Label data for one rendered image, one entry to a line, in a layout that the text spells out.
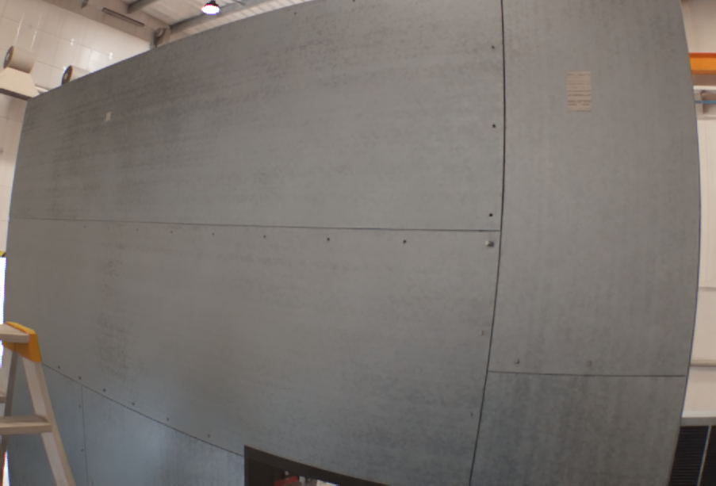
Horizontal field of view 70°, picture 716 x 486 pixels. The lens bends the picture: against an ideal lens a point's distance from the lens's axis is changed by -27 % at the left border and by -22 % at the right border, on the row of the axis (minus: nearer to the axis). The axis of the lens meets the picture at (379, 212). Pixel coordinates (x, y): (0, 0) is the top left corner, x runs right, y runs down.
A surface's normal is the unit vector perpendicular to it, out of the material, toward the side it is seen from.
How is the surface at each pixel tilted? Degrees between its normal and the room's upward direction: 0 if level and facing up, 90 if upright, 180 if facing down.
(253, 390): 90
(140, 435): 90
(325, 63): 90
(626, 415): 90
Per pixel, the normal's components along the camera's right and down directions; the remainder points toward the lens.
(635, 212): -0.51, -0.15
